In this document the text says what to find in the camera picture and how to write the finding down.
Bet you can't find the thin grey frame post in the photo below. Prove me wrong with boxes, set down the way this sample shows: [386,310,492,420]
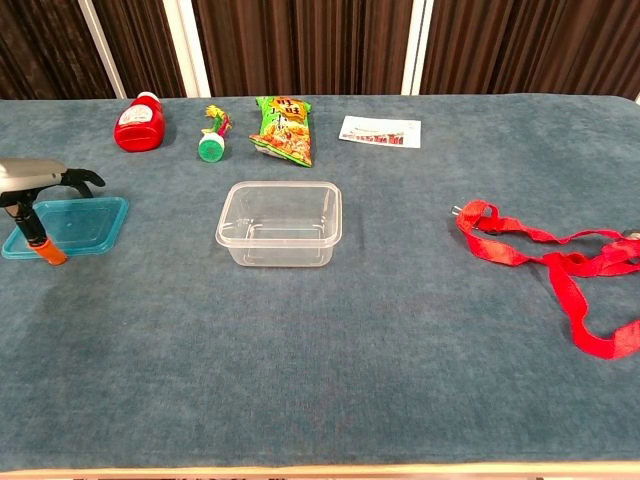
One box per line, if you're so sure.
[77,0,127,99]

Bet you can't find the teal table mat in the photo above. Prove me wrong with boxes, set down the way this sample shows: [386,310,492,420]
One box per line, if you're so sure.
[0,93,640,472]

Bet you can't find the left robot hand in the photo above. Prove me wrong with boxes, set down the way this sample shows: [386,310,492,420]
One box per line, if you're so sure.
[0,158,107,267]

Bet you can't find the green snack bag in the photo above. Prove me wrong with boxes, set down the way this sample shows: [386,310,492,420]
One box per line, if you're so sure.
[249,95,315,168]

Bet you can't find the blue plastic tray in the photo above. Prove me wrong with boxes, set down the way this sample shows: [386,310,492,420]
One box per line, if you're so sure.
[1,196,130,260]

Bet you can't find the dark brown pleated curtain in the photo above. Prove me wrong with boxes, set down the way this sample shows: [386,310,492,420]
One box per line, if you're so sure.
[0,0,640,101]

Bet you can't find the red fabric strap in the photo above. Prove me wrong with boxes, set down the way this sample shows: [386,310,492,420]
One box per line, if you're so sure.
[451,199,640,361]

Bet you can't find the red ketchup bottle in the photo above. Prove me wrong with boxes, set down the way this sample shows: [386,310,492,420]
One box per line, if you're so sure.
[113,91,166,153]

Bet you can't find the clear plastic food container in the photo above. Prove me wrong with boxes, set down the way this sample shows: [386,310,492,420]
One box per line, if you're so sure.
[215,180,344,268]

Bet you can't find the white frame post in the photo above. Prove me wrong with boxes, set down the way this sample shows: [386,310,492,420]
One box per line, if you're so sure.
[162,0,212,99]
[400,0,434,97]

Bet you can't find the white printed card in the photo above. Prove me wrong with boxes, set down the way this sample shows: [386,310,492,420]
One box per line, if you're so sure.
[338,115,422,150]

